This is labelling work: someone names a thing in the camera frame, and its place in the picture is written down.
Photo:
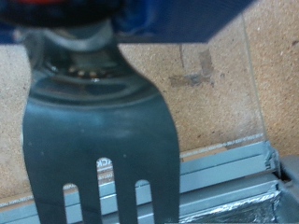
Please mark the metal spatula with blue block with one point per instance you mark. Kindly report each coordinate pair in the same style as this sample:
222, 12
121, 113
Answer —
99, 124

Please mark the silver toaster oven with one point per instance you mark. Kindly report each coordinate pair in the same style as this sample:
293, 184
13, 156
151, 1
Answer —
289, 174

